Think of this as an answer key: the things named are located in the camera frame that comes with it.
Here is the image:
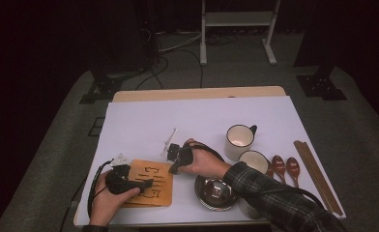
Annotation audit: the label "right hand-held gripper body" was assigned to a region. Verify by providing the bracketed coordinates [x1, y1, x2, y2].
[160, 127, 195, 167]

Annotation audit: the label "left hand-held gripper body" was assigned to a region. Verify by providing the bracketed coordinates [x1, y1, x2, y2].
[104, 153, 137, 195]

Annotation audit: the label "orange printed coaster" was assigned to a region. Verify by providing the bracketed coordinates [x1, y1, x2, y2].
[122, 159, 174, 208]

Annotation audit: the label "stainless steel bowl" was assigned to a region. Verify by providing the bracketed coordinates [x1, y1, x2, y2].
[193, 175, 240, 212]

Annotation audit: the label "white mug with dark rim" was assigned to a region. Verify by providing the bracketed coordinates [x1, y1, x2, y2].
[224, 124, 258, 162]
[237, 196, 264, 220]
[238, 149, 273, 178]

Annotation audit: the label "bundle of wooden chopsticks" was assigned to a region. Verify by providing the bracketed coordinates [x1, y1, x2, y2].
[293, 139, 345, 218]

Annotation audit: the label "person's right hand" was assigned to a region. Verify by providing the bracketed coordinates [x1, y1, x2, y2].
[181, 137, 233, 180]

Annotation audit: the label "person's left hand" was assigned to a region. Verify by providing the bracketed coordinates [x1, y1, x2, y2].
[88, 172, 142, 227]

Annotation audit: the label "wooden table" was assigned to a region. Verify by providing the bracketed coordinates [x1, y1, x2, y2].
[73, 85, 347, 228]

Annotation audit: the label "black stand base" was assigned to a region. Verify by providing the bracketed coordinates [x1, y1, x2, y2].
[295, 62, 348, 102]
[78, 72, 124, 104]

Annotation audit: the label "dark equipment tower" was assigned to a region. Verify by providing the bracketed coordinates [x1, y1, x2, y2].
[90, 0, 161, 76]

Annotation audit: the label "white metal stand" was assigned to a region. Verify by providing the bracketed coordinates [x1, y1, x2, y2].
[199, 0, 282, 67]

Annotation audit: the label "left hand-held gripper black cable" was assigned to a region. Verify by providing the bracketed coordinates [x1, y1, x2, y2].
[86, 159, 116, 218]

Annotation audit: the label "hand-held gripper black cable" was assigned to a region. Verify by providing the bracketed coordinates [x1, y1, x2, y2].
[86, 159, 116, 218]
[186, 141, 327, 211]

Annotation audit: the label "thin black hanging cable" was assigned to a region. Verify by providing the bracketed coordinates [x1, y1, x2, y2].
[59, 175, 89, 232]

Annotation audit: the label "black floor cable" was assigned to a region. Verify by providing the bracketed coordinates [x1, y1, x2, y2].
[174, 47, 205, 89]
[134, 55, 170, 92]

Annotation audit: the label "grey floor cables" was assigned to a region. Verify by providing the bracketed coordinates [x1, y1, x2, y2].
[158, 30, 211, 54]

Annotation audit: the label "right hand-held gripper black cable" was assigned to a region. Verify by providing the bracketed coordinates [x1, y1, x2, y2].
[186, 141, 327, 211]

